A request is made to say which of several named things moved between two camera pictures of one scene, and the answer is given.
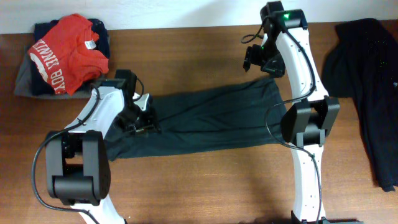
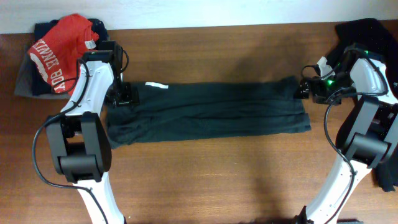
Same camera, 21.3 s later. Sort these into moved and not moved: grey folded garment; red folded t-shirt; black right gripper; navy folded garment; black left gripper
Moved: black left gripper; black right gripper
Not moved: navy folded garment; red folded t-shirt; grey folded garment
